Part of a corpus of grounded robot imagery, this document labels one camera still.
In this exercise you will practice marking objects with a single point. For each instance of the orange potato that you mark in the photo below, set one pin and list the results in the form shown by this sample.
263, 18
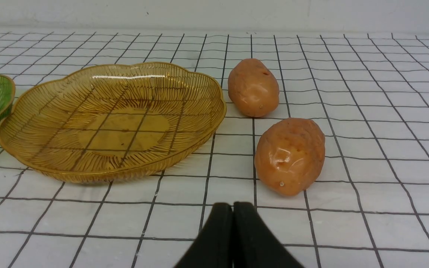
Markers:
290, 156
253, 89

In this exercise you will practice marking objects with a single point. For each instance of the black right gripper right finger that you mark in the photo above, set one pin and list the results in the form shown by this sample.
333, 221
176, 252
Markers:
254, 245

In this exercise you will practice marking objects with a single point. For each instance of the checkered white tablecloth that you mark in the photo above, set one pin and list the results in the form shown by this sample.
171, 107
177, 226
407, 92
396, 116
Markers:
369, 208

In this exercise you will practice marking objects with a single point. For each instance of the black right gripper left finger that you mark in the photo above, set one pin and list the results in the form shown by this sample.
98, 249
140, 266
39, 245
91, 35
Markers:
211, 248

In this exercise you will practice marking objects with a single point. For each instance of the amber glass plate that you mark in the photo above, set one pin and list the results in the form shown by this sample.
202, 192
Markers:
113, 122

